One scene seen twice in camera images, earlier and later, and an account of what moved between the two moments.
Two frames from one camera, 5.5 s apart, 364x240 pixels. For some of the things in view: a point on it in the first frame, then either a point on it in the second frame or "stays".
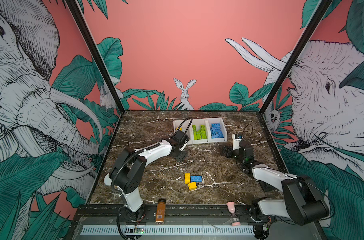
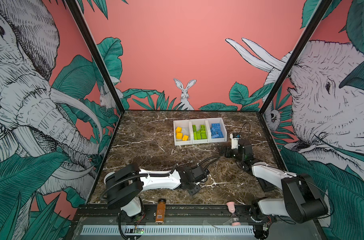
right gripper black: [230, 153] stays
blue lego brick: [214, 133] stays
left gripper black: [182, 157] to [193, 192]
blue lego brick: [215, 126] stays
